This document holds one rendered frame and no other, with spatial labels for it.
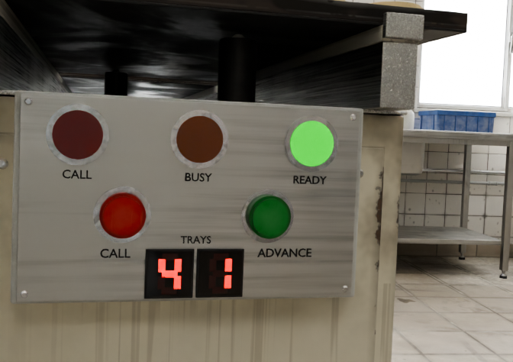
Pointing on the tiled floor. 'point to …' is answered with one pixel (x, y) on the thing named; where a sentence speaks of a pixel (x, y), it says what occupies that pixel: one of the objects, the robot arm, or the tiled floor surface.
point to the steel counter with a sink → (414, 156)
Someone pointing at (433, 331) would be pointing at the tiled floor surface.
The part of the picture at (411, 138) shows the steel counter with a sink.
